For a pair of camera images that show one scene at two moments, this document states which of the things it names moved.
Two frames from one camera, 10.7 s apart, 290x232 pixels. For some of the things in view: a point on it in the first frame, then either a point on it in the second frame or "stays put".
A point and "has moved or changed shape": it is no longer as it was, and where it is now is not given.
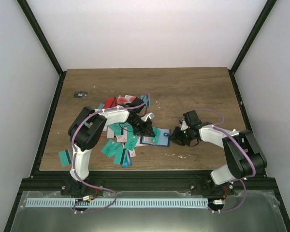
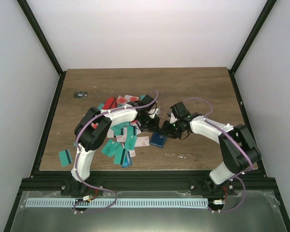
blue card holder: [163, 139] has moved or changed shape
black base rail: [145, 181] stays put
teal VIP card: [131, 142] stays put
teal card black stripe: [65, 157] stays put
